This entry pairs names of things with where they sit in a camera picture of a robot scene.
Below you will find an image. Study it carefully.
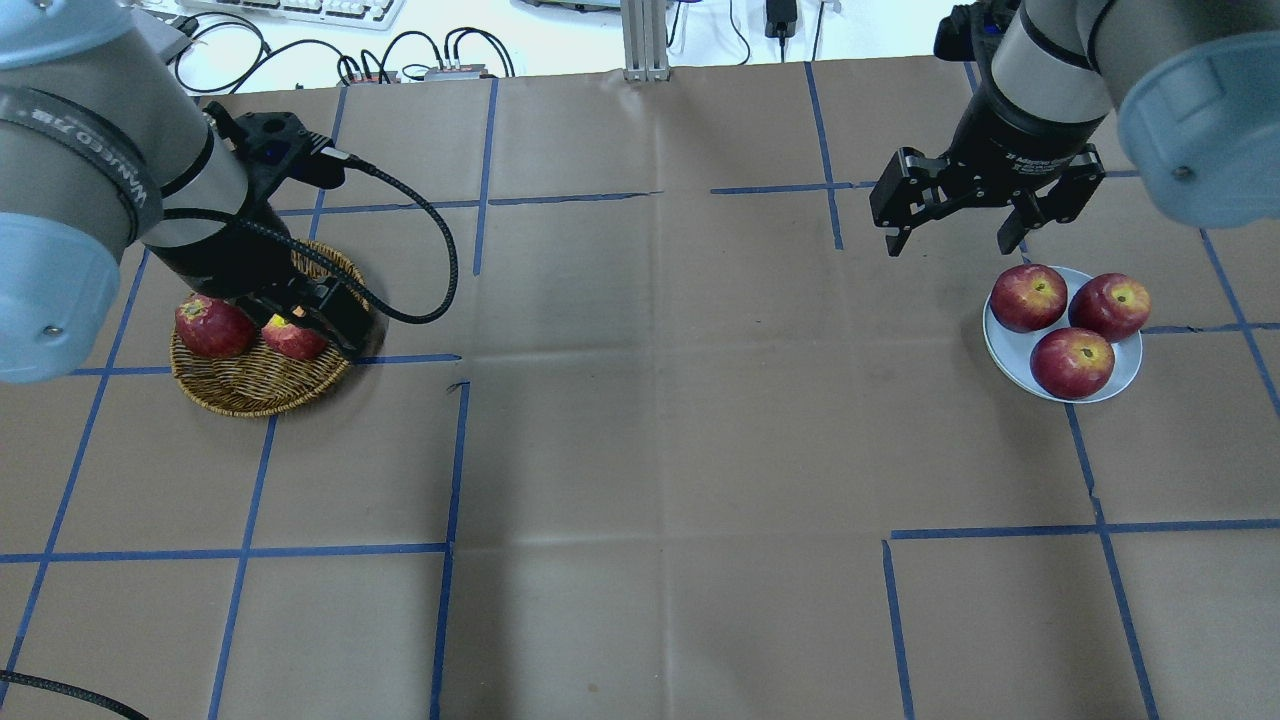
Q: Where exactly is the aluminium frame post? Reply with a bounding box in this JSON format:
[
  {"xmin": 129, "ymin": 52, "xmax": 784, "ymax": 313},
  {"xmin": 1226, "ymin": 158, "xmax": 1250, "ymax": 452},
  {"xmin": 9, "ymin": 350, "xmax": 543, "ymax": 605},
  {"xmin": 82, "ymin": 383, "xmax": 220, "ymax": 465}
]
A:
[{"xmin": 620, "ymin": 0, "xmax": 671, "ymax": 83}]

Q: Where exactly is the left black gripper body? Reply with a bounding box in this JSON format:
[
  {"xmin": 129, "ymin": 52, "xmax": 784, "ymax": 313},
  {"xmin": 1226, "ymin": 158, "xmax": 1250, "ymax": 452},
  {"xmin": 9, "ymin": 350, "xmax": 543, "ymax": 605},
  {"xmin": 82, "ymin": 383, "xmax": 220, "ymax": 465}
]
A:
[{"xmin": 150, "ymin": 204, "xmax": 346, "ymax": 322}]

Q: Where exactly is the light blue plate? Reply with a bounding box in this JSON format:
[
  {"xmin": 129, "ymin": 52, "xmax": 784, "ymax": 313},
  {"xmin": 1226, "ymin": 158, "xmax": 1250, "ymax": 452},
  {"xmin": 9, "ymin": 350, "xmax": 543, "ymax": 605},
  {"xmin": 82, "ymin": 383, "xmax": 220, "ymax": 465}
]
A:
[{"xmin": 982, "ymin": 264, "xmax": 1151, "ymax": 404}]

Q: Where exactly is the red apple on plate near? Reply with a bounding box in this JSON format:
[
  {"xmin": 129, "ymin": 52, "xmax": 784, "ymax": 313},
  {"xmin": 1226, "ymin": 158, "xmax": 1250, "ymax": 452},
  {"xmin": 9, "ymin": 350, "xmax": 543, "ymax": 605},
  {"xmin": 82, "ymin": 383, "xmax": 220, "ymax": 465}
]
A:
[{"xmin": 987, "ymin": 264, "xmax": 1070, "ymax": 334}]

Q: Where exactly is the woven wicker basket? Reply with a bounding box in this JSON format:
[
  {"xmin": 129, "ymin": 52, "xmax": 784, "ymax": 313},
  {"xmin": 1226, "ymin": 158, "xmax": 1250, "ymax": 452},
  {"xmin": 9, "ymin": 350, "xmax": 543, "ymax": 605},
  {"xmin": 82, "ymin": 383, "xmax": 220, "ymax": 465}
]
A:
[{"xmin": 169, "ymin": 241, "xmax": 372, "ymax": 418}]

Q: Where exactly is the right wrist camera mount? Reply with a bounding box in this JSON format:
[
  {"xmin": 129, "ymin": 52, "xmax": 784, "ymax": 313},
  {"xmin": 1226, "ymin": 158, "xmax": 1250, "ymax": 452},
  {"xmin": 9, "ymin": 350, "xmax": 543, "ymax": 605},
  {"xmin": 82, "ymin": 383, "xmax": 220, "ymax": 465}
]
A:
[{"xmin": 932, "ymin": 1, "xmax": 1021, "ymax": 61}]

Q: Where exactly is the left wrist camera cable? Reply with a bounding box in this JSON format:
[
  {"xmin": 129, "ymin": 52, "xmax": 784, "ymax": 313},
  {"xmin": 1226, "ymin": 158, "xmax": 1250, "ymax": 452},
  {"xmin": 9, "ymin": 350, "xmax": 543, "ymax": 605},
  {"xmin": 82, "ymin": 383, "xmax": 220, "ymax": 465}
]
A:
[{"xmin": 160, "ymin": 150, "xmax": 461, "ymax": 325}]

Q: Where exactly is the red apple on plate far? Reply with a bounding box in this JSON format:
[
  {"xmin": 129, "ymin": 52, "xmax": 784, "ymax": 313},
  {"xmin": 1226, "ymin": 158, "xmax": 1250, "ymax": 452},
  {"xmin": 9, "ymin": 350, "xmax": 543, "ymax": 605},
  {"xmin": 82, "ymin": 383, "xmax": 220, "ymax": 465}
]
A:
[{"xmin": 1068, "ymin": 273, "xmax": 1153, "ymax": 343}]

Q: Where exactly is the black power adapter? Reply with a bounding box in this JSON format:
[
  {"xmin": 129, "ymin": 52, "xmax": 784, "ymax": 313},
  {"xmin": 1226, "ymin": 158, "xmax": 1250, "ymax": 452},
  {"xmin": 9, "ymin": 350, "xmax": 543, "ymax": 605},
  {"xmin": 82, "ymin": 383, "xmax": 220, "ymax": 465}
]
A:
[{"xmin": 764, "ymin": 0, "xmax": 799, "ymax": 40}]

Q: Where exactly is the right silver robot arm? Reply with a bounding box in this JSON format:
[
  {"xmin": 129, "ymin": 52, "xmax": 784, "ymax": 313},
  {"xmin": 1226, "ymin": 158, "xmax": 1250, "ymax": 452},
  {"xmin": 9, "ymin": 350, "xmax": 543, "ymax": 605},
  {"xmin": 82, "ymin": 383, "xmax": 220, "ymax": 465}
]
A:
[{"xmin": 870, "ymin": 1, "xmax": 1279, "ymax": 256}]

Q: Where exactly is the red apple in basket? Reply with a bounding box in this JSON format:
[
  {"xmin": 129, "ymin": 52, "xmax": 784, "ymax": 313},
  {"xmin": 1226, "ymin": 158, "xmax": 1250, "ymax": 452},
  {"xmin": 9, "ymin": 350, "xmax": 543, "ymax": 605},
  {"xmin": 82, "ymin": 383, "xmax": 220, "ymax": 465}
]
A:
[{"xmin": 175, "ymin": 293, "xmax": 259, "ymax": 359}]

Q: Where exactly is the red apple on plate left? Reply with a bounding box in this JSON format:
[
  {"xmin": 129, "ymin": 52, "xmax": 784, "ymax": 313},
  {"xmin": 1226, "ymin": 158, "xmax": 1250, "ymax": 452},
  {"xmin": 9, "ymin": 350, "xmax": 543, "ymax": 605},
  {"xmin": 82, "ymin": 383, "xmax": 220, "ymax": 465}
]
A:
[{"xmin": 1029, "ymin": 327, "xmax": 1116, "ymax": 400}]

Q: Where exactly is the white keyboard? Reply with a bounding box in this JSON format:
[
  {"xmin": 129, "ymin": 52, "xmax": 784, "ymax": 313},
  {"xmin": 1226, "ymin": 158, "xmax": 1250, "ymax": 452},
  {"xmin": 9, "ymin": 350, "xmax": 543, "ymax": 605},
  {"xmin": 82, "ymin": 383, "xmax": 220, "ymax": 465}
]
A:
[{"xmin": 175, "ymin": 1, "xmax": 406, "ymax": 31}]

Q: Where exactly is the red yellow apple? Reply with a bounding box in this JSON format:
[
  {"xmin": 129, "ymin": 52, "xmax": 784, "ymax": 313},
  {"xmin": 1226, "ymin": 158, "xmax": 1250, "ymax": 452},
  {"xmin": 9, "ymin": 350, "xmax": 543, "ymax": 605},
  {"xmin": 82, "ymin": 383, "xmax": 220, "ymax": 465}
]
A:
[{"xmin": 260, "ymin": 315, "xmax": 329, "ymax": 361}]

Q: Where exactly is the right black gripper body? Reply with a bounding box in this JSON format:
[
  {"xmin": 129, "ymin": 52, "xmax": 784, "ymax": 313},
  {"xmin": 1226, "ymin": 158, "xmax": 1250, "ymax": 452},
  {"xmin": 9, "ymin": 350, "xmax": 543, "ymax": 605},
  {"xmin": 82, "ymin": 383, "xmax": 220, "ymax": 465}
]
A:
[{"xmin": 870, "ymin": 95, "xmax": 1105, "ymax": 229}]

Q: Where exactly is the red apple on plate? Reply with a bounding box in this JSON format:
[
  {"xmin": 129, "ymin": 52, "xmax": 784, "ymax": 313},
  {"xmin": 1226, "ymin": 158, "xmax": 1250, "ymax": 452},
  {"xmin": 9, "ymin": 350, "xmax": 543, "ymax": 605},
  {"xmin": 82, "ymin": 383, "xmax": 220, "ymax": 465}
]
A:
[
  {"xmin": 1029, "ymin": 327, "xmax": 1116, "ymax": 400},
  {"xmin": 987, "ymin": 264, "xmax": 1070, "ymax": 334},
  {"xmin": 1068, "ymin": 273, "xmax": 1153, "ymax": 343}
]

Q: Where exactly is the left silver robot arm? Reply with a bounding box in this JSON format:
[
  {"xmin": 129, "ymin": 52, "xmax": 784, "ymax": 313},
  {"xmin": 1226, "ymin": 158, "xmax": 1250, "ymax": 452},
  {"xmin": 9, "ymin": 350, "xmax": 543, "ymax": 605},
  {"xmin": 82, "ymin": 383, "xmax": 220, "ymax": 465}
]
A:
[{"xmin": 1, "ymin": 1, "xmax": 372, "ymax": 384}]

